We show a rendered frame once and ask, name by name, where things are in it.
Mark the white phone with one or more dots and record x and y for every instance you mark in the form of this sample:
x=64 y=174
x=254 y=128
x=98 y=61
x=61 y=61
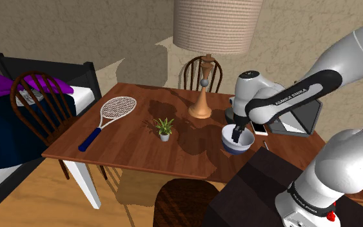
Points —
x=259 y=129

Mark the wooden table lamp beige shade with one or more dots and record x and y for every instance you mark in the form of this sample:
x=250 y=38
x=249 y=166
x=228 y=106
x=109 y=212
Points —
x=215 y=25

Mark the wooden table with white legs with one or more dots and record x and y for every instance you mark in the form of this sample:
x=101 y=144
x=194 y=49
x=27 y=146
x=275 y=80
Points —
x=127 y=151

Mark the black bed with blue cover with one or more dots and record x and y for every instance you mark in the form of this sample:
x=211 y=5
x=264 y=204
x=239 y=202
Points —
x=2 y=132

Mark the grey open laptop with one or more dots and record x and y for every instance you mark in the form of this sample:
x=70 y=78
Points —
x=308 y=118

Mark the dark wooden spindle chair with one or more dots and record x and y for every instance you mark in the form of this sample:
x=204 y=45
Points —
x=193 y=75
x=47 y=124

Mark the white and blue bowl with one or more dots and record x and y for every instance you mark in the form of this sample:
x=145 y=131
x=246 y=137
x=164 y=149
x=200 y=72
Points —
x=231 y=146

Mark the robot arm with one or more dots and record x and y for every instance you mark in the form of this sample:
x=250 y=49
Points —
x=338 y=163

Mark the small potted green plant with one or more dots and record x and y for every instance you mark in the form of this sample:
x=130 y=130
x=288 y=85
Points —
x=164 y=127

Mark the dark robot stand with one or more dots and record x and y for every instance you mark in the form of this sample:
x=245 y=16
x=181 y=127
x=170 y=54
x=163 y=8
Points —
x=247 y=195

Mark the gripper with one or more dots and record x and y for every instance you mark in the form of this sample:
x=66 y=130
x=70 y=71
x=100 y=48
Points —
x=239 y=125

